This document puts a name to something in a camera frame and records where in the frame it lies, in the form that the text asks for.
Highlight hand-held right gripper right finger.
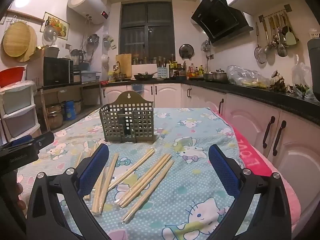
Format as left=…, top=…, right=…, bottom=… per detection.
left=208, top=144, right=293, bottom=240

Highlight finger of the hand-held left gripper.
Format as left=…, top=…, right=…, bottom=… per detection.
left=0, top=134, right=34, bottom=150
left=27, top=132, right=55, bottom=150

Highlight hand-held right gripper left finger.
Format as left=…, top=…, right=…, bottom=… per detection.
left=26, top=144, right=112, bottom=240

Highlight bundle of wooden chopsticks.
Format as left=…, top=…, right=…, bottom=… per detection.
left=75, top=144, right=175, bottom=224

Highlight green plastic utensil basket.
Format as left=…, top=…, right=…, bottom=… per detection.
left=99, top=91, right=158, bottom=143

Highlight row of hanging steel utensils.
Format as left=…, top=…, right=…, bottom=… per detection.
left=261, top=10, right=299, bottom=58

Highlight person's left hand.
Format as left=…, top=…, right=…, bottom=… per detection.
left=15, top=174, right=27, bottom=213

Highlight white plastic drawer unit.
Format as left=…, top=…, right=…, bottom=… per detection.
left=0, top=80, right=42, bottom=143

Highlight stacked steel pots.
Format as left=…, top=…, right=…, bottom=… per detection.
left=46, top=104, right=63, bottom=130

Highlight wooden stick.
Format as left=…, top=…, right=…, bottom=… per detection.
left=39, top=89, right=52, bottom=132

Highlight blue can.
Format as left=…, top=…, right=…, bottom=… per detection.
left=64, top=100, right=76, bottom=121

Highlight pink towel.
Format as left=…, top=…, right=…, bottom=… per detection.
left=212, top=110, right=302, bottom=240

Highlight cartoon cat printed blanket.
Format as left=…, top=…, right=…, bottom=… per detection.
left=16, top=107, right=275, bottom=240

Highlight red plastic basin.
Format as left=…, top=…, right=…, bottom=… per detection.
left=0, top=67, right=27, bottom=88

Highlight wooden shelf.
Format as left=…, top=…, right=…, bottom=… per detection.
left=37, top=80, right=103, bottom=133

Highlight black microwave oven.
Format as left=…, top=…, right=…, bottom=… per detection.
left=42, top=56, right=74, bottom=87

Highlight grey plastic storage box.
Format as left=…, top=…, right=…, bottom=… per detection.
left=80, top=70, right=102, bottom=83

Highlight black kitchen countertop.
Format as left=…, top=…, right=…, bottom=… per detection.
left=100, top=76, right=320, bottom=125

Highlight round wooden board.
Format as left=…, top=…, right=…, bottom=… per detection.
left=16, top=25, right=38, bottom=63

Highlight blender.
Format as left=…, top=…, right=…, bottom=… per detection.
left=70, top=49, right=84, bottom=65

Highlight clear plastic bag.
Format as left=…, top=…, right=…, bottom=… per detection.
left=226, top=65, right=272, bottom=88

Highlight row of condiment bottles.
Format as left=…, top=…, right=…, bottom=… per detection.
left=186, top=63, right=204, bottom=78

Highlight round bamboo tray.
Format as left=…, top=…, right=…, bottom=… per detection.
left=2, top=21, right=38, bottom=57

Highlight black wok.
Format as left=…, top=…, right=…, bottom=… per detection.
left=133, top=71, right=158, bottom=80

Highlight bunch of mushrooms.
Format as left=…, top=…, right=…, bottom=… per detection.
left=269, top=69, right=294, bottom=93

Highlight glass pot lid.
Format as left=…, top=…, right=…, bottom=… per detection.
left=41, top=25, right=60, bottom=48

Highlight rectangular wooden cutting board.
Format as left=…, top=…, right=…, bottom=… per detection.
left=115, top=53, right=132, bottom=78

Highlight hanging steel colander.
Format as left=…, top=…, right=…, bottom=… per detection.
left=87, top=33, right=99, bottom=48

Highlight white knife holder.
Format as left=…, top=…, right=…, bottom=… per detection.
left=157, top=66, right=170, bottom=79

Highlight white plastic bag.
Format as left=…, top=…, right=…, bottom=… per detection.
left=291, top=54, right=317, bottom=98

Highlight dark pot lid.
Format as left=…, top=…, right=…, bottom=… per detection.
left=179, top=44, right=195, bottom=60

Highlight row of windowsill jars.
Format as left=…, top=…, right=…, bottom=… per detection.
left=132, top=54, right=187, bottom=65

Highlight wooden rolling pin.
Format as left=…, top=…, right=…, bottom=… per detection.
left=6, top=9, right=45, bottom=23

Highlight grey bottle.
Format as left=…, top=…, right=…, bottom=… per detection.
left=307, top=38, right=320, bottom=100

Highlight white water heater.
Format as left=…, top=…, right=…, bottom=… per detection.
left=67, top=0, right=112, bottom=25

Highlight dark framed window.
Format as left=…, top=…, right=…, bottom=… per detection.
left=119, top=1, right=175, bottom=55

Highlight green spatula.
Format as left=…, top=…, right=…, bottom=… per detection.
left=284, top=11, right=299, bottom=47

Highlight black range hood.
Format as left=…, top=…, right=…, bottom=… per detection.
left=191, top=0, right=254, bottom=44

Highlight steel pot with brass handle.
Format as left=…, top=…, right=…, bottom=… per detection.
left=37, top=45, right=60, bottom=58

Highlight fruit wall poster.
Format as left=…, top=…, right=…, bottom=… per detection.
left=43, top=12, right=70, bottom=40

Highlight wall caddy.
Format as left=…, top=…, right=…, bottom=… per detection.
left=103, top=35, right=117, bottom=50

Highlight wire mesh skimmer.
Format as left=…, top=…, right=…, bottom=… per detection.
left=254, top=22, right=267, bottom=64

